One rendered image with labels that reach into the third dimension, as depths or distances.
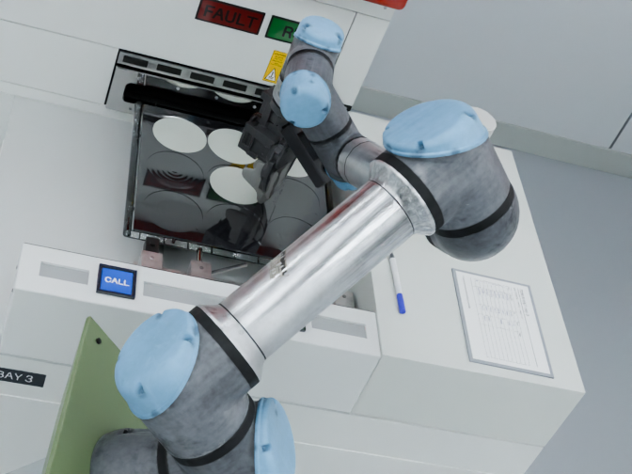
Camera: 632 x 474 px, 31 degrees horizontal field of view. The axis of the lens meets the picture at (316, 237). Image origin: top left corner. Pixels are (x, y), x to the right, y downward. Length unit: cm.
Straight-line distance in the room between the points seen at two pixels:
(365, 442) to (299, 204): 44
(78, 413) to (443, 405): 65
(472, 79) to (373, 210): 271
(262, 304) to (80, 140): 90
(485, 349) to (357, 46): 63
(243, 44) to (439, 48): 190
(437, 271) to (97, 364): 66
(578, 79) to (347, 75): 207
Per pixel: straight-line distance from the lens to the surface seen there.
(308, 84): 168
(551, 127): 422
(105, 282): 166
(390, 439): 189
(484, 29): 392
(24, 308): 165
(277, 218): 197
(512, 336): 188
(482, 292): 192
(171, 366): 125
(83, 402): 146
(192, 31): 208
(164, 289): 169
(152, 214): 189
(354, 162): 169
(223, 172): 202
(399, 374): 176
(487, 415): 187
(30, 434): 187
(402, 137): 135
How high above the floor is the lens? 213
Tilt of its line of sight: 39 degrees down
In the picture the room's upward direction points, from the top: 25 degrees clockwise
